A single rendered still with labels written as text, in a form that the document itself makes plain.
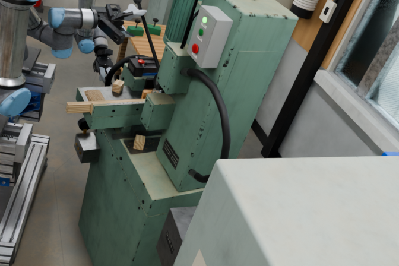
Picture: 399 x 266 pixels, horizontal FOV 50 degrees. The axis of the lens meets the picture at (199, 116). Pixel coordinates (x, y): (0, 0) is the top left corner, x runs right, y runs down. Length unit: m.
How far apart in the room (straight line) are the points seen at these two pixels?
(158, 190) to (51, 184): 1.17
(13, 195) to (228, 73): 1.35
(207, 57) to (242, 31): 0.13
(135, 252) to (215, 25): 0.96
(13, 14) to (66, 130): 1.72
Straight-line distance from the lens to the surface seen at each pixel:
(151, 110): 1.53
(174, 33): 1.62
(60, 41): 1.69
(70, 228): 2.46
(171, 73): 1.41
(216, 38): 1.26
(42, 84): 2.14
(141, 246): 1.75
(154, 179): 1.63
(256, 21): 1.28
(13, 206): 2.24
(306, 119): 3.09
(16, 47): 1.47
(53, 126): 3.07
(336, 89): 2.79
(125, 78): 1.95
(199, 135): 1.44
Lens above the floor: 1.90
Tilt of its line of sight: 32 degrees down
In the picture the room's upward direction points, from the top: 20 degrees clockwise
